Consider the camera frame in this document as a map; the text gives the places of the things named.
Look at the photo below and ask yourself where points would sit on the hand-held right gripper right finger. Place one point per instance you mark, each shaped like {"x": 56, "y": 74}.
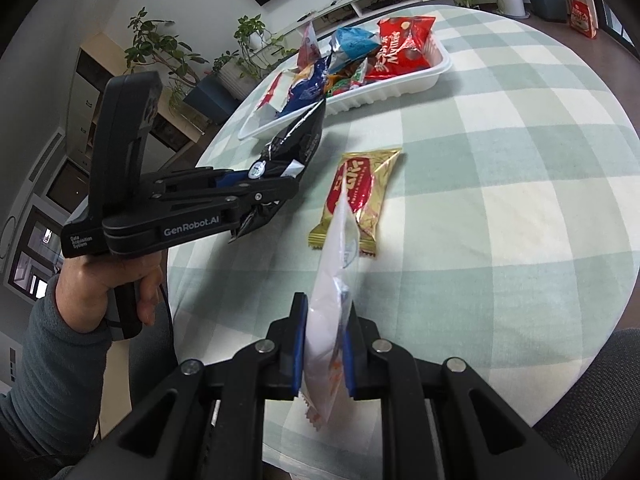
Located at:
{"x": 348, "y": 360}

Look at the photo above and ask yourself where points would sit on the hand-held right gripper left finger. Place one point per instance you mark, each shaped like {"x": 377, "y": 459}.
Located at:
{"x": 298, "y": 340}

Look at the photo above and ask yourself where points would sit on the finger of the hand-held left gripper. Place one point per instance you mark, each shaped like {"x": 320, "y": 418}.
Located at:
{"x": 260, "y": 194}
{"x": 200, "y": 178}

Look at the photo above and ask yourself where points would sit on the white blue-print snack packet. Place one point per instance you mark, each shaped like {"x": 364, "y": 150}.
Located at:
{"x": 325, "y": 320}

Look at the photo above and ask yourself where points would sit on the black snack packet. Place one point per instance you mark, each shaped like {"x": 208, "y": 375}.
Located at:
{"x": 300, "y": 135}

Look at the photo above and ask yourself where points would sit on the green red snack packet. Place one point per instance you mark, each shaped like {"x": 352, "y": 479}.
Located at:
{"x": 359, "y": 77}

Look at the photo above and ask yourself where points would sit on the pink snack packet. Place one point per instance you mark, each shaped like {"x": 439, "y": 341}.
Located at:
{"x": 309, "y": 45}

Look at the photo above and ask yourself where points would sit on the white plastic tray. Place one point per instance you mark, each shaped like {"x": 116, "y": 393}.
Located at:
{"x": 400, "y": 87}

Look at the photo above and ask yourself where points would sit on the light blue snack packet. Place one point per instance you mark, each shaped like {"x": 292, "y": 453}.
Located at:
{"x": 350, "y": 40}

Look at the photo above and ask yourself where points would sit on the large red snack bag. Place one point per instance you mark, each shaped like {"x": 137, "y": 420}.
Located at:
{"x": 400, "y": 45}

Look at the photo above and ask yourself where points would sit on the person's left forearm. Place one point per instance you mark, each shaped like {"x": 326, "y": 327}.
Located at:
{"x": 50, "y": 385}

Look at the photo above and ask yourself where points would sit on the person's left hand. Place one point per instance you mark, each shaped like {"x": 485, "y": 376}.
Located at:
{"x": 85, "y": 280}

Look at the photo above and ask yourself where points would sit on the tall plant in dark pot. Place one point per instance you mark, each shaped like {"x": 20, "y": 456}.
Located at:
{"x": 210, "y": 97}

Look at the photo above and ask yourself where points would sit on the gold red snack packet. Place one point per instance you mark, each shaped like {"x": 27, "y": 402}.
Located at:
{"x": 360, "y": 185}

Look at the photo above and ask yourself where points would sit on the plant in white ribbed pot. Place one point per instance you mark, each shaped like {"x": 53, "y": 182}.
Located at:
{"x": 232, "y": 75}

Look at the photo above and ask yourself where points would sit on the dark blue snack packet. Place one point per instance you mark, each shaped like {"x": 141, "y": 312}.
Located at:
{"x": 305, "y": 85}

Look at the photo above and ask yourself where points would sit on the trailing green plant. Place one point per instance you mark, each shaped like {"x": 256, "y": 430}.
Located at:
{"x": 255, "y": 35}

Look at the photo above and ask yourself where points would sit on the grey fabric chair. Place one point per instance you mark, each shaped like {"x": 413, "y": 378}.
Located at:
{"x": 590, "y": 395}

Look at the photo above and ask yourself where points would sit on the red paper bag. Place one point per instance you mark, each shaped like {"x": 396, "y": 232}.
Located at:
{"x": 584, "y": 17}

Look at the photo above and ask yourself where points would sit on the brown white wall cabinet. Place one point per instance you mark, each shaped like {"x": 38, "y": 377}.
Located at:
{"x": 90, "y": 95}

